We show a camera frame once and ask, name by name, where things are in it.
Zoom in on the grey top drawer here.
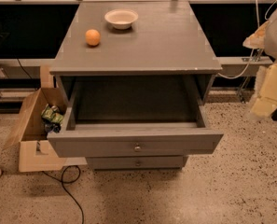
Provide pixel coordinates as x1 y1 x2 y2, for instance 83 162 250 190
48 76 223 158

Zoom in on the grey drawer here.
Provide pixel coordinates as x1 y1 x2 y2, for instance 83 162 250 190
87 156 187 170
48 76 223 158

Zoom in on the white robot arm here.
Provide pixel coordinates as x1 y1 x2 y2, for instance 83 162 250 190
242 9 277 60

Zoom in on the grey wooden drawer cabinet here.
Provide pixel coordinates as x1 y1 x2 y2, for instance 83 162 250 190
49 0 223 171

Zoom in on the grey lower drawer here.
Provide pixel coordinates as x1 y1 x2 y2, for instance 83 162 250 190
87 156 187 170

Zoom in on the white paper bowl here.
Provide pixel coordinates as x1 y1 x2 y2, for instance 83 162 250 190
104 9 138 30

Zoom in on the orange fruit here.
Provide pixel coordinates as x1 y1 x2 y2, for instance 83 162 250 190
85 29 101 46

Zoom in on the green snack bag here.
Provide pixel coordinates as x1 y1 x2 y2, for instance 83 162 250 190
41 105 64 124

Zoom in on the cardboard box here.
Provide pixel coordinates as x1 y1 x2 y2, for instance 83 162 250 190
2 64 88 174

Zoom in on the white hanging cable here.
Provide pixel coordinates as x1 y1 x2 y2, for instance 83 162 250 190
217 0 277 80

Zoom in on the black floor cable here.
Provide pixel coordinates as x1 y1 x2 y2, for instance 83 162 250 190
42 164 86 224

